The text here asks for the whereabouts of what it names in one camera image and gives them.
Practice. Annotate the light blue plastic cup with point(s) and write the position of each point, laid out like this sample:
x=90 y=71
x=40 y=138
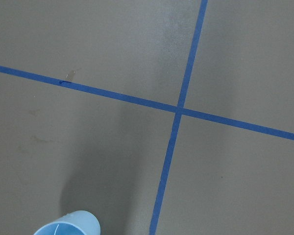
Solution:
x=75 y=223

